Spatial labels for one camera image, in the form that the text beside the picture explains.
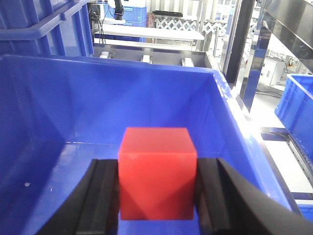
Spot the blue crate far right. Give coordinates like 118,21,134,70
275,74,313,158

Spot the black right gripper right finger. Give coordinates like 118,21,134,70
195,158,313,235

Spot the blue bin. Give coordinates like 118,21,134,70
0,55,291,235
0,0,93,56

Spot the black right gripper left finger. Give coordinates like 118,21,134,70
37,159,120,235

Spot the red cube block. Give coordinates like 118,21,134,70
118,127,197,220

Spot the white background table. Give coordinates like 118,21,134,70
95,24,204,41

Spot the blue bin front right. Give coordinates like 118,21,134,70
0,55,291,235

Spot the blue bin rear right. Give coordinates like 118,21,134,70
0,0,93,56

